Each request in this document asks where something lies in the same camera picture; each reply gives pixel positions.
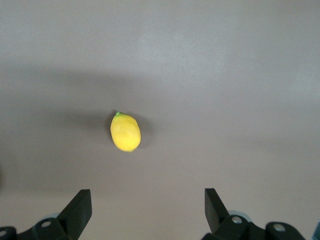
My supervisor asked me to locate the yellow lemon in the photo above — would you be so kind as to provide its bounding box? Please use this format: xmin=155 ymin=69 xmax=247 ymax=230
xmin=110 ymin=111 xmax=142 ymax=153

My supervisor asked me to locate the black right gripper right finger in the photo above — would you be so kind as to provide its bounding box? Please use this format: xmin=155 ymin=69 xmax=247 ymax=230
xmin=204 ymin=187 xmax=307 ymax=240

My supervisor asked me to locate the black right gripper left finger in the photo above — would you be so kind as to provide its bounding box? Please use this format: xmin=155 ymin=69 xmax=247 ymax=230
xmin=0 ymin=189 xmax=93 ymax=240

